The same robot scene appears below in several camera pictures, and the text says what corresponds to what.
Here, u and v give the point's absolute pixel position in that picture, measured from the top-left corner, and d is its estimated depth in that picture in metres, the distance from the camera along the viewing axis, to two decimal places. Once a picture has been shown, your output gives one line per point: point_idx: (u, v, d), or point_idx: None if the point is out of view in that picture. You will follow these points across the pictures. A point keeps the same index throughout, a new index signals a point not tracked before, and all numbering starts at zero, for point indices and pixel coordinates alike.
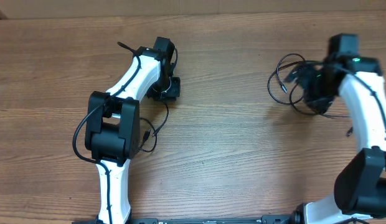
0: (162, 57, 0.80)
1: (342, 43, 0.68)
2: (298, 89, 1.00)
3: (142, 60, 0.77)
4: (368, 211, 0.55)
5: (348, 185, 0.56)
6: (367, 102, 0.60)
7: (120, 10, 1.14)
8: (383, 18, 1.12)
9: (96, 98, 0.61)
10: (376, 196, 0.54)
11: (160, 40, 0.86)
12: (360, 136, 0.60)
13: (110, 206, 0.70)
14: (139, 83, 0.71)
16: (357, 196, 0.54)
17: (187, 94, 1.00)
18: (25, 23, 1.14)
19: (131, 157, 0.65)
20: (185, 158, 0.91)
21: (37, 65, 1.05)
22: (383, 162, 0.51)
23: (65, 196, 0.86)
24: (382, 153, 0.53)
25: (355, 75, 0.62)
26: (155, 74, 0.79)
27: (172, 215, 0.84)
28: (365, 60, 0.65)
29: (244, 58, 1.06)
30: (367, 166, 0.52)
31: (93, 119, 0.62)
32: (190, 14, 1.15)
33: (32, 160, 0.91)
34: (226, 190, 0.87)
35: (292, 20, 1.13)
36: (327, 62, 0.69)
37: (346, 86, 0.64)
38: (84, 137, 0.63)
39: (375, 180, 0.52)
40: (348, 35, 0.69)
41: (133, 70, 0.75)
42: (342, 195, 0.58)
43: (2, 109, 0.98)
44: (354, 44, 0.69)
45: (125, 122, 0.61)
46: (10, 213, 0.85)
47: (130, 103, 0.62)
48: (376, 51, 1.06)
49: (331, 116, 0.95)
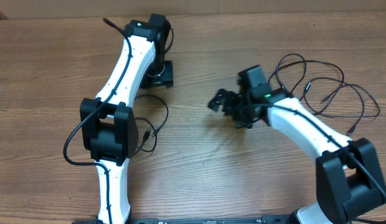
0: (156, 32, 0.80)
1: (251, 79, 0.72)
2: (299, 89, 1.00)
3: (133, 46, 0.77)
4: (358, 211, 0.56)
5: (327, 198, 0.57)
6: (297, 121, 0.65)
7: (121, 10, 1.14)
8: (383, 18, 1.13)
9: (87, 107, 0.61)
10: (353, 194, 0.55)
11: (155, 17, 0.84)
12: (311, 152, 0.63)
13: (110, 206, 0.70)
14: (132, 75, 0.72)
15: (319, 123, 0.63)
16: (340, 203, 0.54)
17: (185, 95, 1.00)
18: (25, 24, 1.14)
19: (130, 155, 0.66)
20: (185, 158, 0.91)
21: (37, 65, 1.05)
22: (338, 160, 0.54)
23: (65, 196, 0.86)
24: (332, 154, 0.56)
25: (274, 106, 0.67)
26: (150, 55, 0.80)
27: (173, 215, 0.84)
28: (273, 93, 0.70)
29: (244, 58, 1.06)
30: (327, 172, 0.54)
31: (87, 126, 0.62)
32: (190, 14, 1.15)
33: (32, 160, 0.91)
34: (226, 190, 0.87)
35: (292, 20, 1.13)
36: (248, 102, 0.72)
37: (274, 118, 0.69)
38: (83, 140, 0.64)
39: (343, 180, 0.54)
40: (253, 69, 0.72)
41: (124, 60, 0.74)
42: (329, 210, 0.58)
43: (3, 109, 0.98)
44: (261, 76, 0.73)
45: (118, 128, 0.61)
46: (10, 213, 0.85)
47: (122, 109, 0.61)
48: (376, 52, 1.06)
49: (331, 116, 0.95)
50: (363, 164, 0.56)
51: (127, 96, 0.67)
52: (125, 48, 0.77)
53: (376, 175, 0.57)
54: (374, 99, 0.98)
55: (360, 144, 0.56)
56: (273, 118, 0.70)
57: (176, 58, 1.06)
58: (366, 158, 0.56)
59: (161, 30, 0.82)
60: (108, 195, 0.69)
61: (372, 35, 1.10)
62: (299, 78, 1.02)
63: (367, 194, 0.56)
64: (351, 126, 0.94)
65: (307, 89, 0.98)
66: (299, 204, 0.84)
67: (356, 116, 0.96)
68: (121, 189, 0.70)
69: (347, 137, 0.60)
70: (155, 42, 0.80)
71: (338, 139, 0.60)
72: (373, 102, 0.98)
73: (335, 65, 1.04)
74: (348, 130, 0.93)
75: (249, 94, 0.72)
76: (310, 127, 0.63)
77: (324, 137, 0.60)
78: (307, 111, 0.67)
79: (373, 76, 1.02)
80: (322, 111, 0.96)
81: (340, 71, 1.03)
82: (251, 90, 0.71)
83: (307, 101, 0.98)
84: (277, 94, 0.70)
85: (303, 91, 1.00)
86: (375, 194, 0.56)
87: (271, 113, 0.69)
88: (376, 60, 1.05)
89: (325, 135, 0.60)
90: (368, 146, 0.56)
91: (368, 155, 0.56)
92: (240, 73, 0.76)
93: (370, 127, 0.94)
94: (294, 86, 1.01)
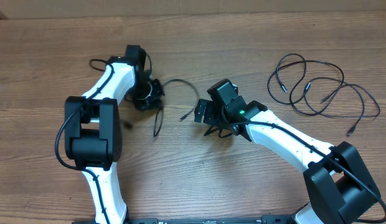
0: (134, 63, 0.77)
1: (223, 97, 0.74)
2: (299, 89, 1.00)
3: (115, 66, 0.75)
4: (355, 214, 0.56)
5: (322, 208, 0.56)
6: (276, 135, 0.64)
7: (120, 10, 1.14)
8: (383, 18, 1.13)
9: (72, 102, 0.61)
10: (347, 198, 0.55)
11: (130, 48, 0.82)
12: (297, 164, 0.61)
13: (105, 209, 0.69)
14: (114, 87, 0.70)
15: (298, 134, 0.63)
16: (336, 211, 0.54)
17: (185, 95, 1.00)
18: (23, 24, 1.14)
19: (116, 159, 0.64)
20: (185, 158, 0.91)
21: (37, 65, 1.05)
22: (324, 170, 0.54)
23: (65, 196, 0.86)
24: (317, 165, 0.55)
25: (250, 124, 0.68)
26: (129, 80, 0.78)
27: (173, 215, 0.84)
28: (248, 109, 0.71)
29: (244, 58, 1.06)
30: (317, 183, 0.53)
31: (71, 124, 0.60)
32: (190, 14, 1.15)
33: (32, 160, 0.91)
34: (226, 190, 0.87)
35: (292, 20, 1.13)
36: (228, 122, 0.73)
37: (254, 135, 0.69)
38: (65, 145, 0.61)
39: (334, 188, 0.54)
40: (222, 86, 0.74)
41: (106, 74, 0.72)
42: (327, 218, 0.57)
43: (2, 109, 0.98)
44: (231, 91, 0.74)
45: (104, 124, 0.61)
46: (10, 213, 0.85)
47: (107, 102, 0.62)
48: (377, 53, 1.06)
49: (331, 116, 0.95)
50: (349, 168, 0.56)
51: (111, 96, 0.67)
52: (107, 68, 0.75)
53: (364, 175, 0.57)
54: (374, 99, 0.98)
55: (342, 149, 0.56)
56: (254, 134, 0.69)
57: (176, 58, 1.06)
58: (350, 163, 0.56)
59: (139, 63, 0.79)
60: (101, 199, 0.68)
61: (371, 36, 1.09)
62: (299, 78, 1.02)
63: (359, 195, 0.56)
64: (351, 126, 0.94)
65: (307, 89, 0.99)
66: (299, 204, 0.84)
67: (356, 116, 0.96)
68: (112, 192, 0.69)
69: (327, 144, 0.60)
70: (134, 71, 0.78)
71: (320, 147, 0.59)
72: (373, 101, 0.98)
73: (335, 65, 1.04)
74: (348, 130, 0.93)
75: (224, 111, 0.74)
76: (289, 140, 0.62)
77: (305, 148, 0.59)
78: (282, 122, 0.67)
79: (373, 76, 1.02)
80: (322, 111, 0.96)
81: (340, 71, 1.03)
82: (226, 107, 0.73)
83: (307, 101, 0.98)
84: (252, 109, 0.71)
85: (303, 91, 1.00)
86: (365, 194, 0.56)
87: (250, 130, 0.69)
88: (376, 60, 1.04)
89: (308, 147, 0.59)
90: (350, 150, 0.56)
91: (353, 158, 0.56)
92: (209, 91, 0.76)
93: (370, 127, 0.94)
94: (294, 86, 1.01)
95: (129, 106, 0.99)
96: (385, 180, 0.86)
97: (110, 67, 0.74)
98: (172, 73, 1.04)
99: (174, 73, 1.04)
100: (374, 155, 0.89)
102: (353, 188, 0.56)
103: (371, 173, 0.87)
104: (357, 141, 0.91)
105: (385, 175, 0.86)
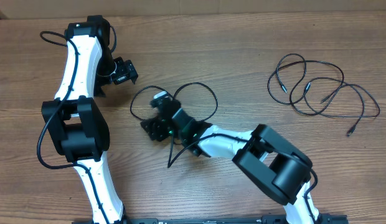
0: (96, 28, 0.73)
1: (177, 122, 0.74)
2: (299, 89, 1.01)
3: (76, 43, 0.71)
4: (296, 185, 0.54)
5: (263, 188, 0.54)
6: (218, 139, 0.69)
7: (119, 10, 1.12)
8: (383, 19, 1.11)
9: (47, 109, 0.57)
10: (280, 170, 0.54)
11: (93, 17, 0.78)
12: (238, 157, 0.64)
13: (101, 205, 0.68)
14: (84, 73, 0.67)
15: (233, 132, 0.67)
16: (273, 185, 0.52)
17: (189, 96, 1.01)
18: (22, 23, 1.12)
19: (105, 148, 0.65)
20: (185, 157, 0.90)
21: (37, 65, 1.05)
22: (249, 152, 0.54)
23: (65, 196, 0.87)
24: (243, 150, 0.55)
25: (201, 141, 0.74)
26: (98, 51, 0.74)
27: (173, 214, 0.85)
28: (200, 130, 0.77)
29: (244, 58, 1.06)
30: (244, 166, 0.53)
31: (53, 129, 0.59)
32: (190, 14, 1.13)
33: (32, 160, 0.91)
34: (226, 190, 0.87)
35: (293, 20, 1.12)
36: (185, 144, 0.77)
37: (207, 149, 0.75)
38: (55, 146, 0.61)
39: (262, 164, 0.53)
40: (177, 112, 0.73)
41: (71, 58, 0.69)
42: (271, 198, 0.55)
43: (2, 109, 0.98)
44: (185, 116, 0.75)
45: (86, 124, 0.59)
46: (11, 213, 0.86)
47: (83, 103, 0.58)
48: (377, 53, 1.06)
49: (331, 116, 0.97)
50: (273, 145, 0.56)
51: (86, 89, 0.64)
52: (70, 46, 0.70)
53: (289, 147, 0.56)
54: (374, 99, 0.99)
55: (259, 130, 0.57)
56: (206, 149, 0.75)
57: (176, 58, 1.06)
58: (272, 140, 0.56)
59: (101, 26, 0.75)
60: (96, 193, 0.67)
61: (372, 36, 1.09)
62: (298, 79, 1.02)
63: (292, 165, 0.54)
64: (350, 126, 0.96)
65: (307, 89, 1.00)
66: None
67: (356, 116, 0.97)
68: (107, 185, 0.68)
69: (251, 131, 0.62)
70: (98, 38, 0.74)
71: (246, 134, 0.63)
72: (373, 102, 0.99)
73: (335, 65, 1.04)
74: (348, 130, 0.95)
75: (181, 134, 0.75)
76: (224, 141, 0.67)
77: (235, 141, 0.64)
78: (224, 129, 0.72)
79: (373, 76, 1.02)
80: (322, 111, 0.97)
81: (340, 71, 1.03)
82: (182, 130, 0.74)
83: (307, 101, 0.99)
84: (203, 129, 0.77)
85: (303, 91, 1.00)
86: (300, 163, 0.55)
87: (203, 146, 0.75)
88: (376, 60, 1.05)
89: (235, 139, 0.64)
90: (267, 130, 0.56)
91: (273, 136, 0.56)
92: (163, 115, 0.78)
93: (370, 127, 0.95)
94: (294, 86, 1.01)
95: (129, 106, 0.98)
96: (382, 179, 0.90)
97: (71, 44, 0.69)
98: (172, 73, 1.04)
99: (174, 73, 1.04)
100: (373, 155, 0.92)
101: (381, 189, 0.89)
102: (284, 161, 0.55)
103: (370, 173, 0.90)
104: (357, 141, 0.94)
105: (383, 175, 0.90)
